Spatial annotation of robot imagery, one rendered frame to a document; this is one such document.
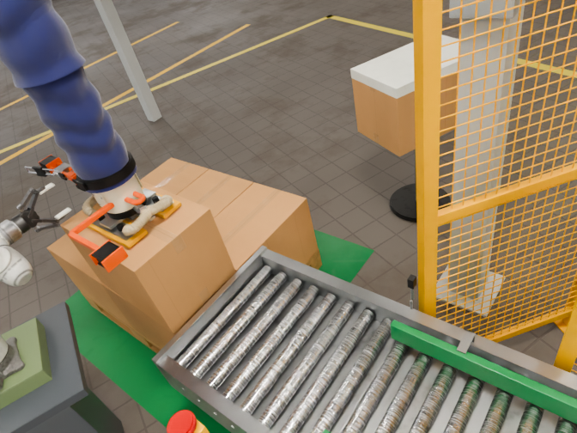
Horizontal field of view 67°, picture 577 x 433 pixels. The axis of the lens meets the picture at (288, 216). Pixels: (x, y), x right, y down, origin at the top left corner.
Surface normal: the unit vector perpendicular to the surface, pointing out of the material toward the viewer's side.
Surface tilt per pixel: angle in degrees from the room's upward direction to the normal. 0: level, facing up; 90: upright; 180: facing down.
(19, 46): 76
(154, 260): 90
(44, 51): 99
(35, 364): 2
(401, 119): 90
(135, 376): 0
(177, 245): 90
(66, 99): 103
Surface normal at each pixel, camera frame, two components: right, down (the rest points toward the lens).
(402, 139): 0.46, 0.50
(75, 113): 0.59, 0.17
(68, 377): -0.20, -0.75
